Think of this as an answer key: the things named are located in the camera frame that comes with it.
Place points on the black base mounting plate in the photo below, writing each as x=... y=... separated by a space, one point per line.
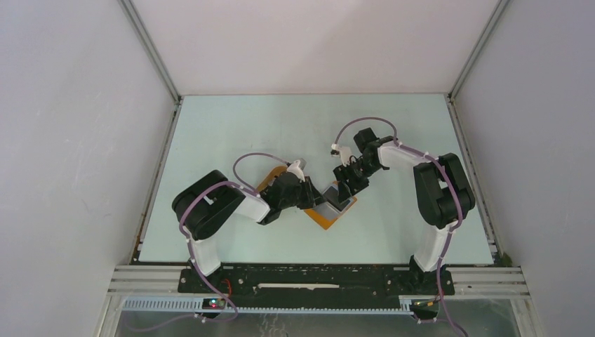
x=318 y=285

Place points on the white slotted cable duct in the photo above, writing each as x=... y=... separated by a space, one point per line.
x=198 y=305

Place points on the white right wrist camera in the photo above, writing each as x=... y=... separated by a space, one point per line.
x=344 y=154

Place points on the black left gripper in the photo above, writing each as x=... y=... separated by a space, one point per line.
x=312 y=196

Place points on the beige oval plastic tray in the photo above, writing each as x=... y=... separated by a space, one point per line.
x=271 y=177

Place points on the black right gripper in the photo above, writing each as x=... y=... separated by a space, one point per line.
x=346 y=189

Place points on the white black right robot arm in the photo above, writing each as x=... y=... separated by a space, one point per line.
x=444 y=197

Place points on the orange leather card holder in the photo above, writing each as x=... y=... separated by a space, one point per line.
x=340 y=208

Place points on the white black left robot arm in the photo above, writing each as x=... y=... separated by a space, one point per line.
x=204 y=207

